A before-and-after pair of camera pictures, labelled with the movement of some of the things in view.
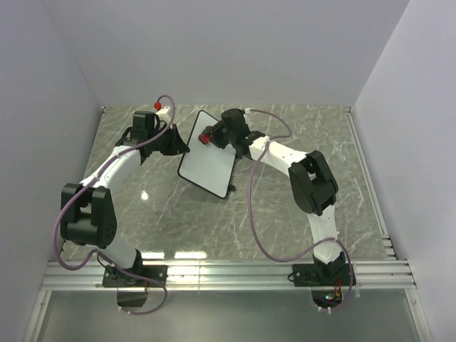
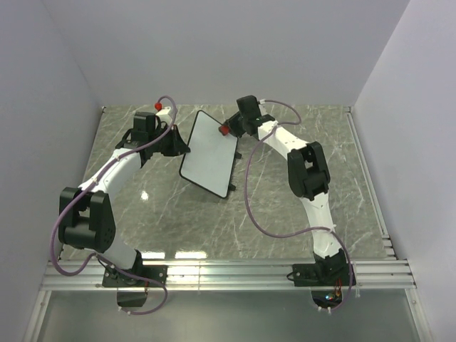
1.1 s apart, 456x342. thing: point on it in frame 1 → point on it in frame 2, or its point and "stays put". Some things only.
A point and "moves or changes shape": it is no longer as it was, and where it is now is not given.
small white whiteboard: (209, 166) stays put
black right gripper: (217, 142) → (230, 122)
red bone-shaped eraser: (204, 138) moves or changes shape
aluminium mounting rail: (232, 274) stays put
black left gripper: (177, 145) stays put
